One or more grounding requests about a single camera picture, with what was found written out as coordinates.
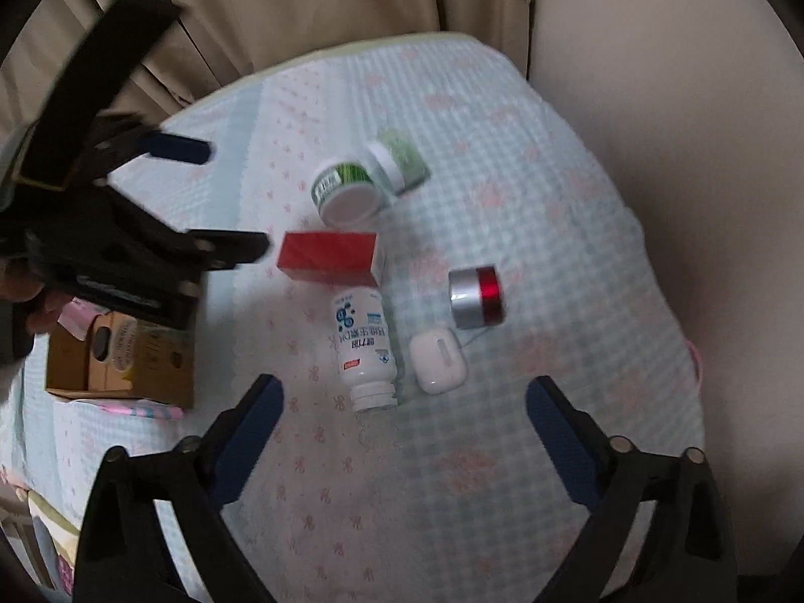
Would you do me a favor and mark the beige curtain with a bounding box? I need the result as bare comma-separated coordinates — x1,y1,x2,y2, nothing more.
0,0,538,161

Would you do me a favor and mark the light blue checkered blanket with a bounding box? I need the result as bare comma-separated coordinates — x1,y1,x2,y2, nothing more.
0,31,708,603

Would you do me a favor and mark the pink paper slip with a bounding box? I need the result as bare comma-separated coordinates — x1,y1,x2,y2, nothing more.
58,298,109,343

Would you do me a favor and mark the white plastic medicine bottle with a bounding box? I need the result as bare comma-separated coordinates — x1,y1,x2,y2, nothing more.
331,289,399,414

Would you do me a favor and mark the silver red round tin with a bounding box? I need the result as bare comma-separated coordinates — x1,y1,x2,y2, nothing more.
448,265,507,329

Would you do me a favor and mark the brown cardboard box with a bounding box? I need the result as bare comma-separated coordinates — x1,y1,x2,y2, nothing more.
45,311,195,409

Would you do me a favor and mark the colourful patterned bed sheet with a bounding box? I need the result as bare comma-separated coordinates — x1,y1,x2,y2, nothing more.
0,465,79,597

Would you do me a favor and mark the beige packet with round label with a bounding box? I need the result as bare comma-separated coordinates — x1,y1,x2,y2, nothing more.
88,314,194,390

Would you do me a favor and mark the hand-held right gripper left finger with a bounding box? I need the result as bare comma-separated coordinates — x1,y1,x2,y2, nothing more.
72,373,285,603

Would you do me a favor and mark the white earbuds case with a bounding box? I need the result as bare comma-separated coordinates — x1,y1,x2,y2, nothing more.
410,325,469,395

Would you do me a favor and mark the red rectangular box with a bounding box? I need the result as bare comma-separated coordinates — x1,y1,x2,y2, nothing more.
278,231,386,286

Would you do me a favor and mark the light green jar white lid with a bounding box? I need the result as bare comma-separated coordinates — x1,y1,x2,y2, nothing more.
366,130,431,195

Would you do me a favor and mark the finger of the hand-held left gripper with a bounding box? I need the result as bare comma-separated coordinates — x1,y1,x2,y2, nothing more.
179,230,272,272
93,114,213,165

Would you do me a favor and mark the person's left hand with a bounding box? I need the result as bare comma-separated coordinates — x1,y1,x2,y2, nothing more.
0,257,73,335

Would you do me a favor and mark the white jar with green label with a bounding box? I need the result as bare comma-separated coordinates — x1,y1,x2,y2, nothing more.
311,159,383,227

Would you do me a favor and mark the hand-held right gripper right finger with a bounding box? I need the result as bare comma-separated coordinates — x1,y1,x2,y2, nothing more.
525,375,739,603

